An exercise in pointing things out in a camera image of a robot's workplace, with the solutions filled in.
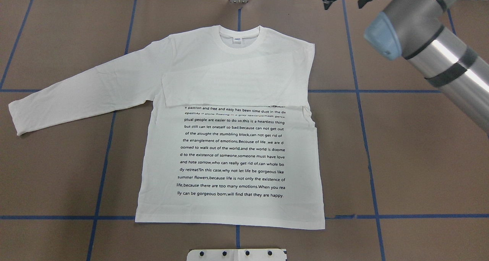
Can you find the white long-sleeve printed shirt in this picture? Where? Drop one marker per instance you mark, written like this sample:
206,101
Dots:
231,139

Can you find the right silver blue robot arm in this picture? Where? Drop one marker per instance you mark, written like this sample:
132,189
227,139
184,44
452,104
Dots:
411,29

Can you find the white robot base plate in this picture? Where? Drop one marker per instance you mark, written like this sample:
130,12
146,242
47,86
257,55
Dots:
267,254

